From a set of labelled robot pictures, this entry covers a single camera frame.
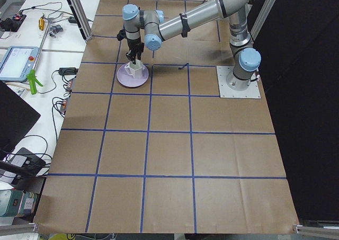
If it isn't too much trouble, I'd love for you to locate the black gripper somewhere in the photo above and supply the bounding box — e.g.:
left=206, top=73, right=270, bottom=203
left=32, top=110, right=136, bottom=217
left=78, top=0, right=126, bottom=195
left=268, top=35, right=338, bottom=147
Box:
left=126, top=38, right=145, bottom=64

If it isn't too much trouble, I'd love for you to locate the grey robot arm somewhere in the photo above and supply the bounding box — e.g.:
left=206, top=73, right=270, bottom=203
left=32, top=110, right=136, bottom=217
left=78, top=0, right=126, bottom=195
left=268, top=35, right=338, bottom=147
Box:
left=117, top=0, right=251, bottom=88

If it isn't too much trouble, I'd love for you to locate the lilac round plate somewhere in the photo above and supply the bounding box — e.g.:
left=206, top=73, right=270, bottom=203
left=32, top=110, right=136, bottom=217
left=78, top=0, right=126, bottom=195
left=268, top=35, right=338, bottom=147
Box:
left=117, top=64, right=149, bottom=88

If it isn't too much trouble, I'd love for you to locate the black power adapter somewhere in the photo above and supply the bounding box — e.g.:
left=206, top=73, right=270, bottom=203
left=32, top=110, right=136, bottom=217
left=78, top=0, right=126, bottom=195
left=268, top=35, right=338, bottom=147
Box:
left=58, top=67, right=78, bottom=76

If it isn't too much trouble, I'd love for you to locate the green plastic clamp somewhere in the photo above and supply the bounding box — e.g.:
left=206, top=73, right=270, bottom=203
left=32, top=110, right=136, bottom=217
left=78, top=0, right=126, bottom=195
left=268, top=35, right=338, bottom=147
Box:
left=26, top=69, right=43, bottom=95

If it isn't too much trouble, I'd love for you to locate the teach pendant tablet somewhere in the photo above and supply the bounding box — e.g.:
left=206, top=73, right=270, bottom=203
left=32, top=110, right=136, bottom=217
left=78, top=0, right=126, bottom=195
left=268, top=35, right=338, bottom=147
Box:
left=1, top=46, right=39, bottom=82

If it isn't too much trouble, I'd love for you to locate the black monitor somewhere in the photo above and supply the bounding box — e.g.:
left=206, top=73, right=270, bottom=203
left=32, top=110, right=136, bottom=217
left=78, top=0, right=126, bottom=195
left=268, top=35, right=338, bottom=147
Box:
left=0, top=82, right=40, bottom=159

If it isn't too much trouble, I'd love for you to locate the aluminium frame post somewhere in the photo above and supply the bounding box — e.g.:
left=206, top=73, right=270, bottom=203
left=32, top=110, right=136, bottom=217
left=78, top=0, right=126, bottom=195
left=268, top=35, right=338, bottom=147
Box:
left=66, top=0, right=93, bottom=41

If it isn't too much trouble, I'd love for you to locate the yellow handled tool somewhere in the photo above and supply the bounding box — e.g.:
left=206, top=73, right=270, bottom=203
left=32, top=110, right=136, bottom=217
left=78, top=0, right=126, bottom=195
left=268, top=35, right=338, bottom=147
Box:
left=38, top=16, right=45, bottom=31

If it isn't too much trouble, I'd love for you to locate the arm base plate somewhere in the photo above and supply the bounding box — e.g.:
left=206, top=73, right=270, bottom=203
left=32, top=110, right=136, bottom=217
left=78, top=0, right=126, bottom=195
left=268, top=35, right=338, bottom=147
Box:
left=216, top=66, right=261, bottom=99

